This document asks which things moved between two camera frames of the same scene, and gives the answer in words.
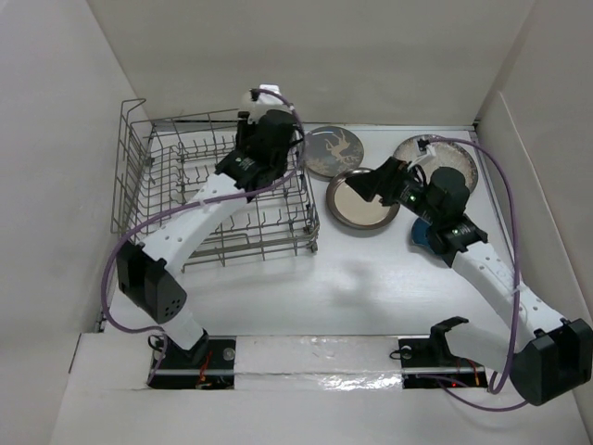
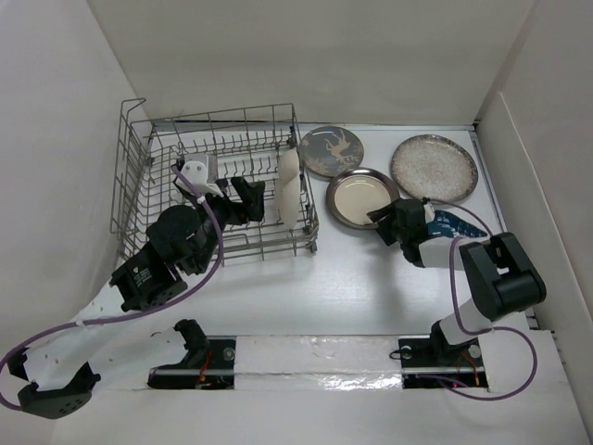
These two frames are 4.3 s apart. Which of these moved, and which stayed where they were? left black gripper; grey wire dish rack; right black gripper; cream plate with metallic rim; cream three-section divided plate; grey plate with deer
Moved: right black gripper; left black gripper; cream three-section divided plate
Stayed: grey wire dish rack; cream plate with metallic rim; grey plate with deer
